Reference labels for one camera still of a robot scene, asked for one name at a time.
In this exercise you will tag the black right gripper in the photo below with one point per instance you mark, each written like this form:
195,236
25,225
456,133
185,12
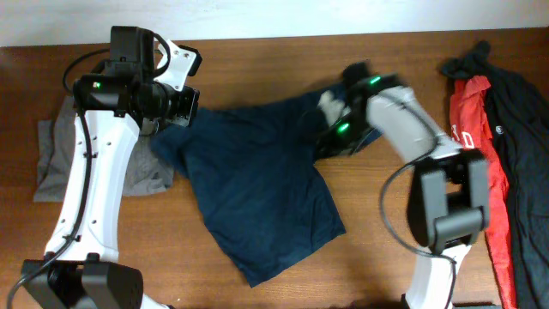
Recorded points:
330,143

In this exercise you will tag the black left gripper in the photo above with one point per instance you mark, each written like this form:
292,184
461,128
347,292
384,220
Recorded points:
185,115

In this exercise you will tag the navy blue shorts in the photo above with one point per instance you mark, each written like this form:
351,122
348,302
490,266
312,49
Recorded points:
252,170

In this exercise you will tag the black garment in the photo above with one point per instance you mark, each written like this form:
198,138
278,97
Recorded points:
518,117

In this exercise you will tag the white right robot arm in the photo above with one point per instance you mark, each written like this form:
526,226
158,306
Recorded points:
448,200

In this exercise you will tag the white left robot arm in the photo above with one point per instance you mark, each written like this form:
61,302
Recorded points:
141,75

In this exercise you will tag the grey folded shorts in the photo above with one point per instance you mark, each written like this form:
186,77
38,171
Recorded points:
146,174

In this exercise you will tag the red garment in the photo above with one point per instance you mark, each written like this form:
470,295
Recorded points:
469,126

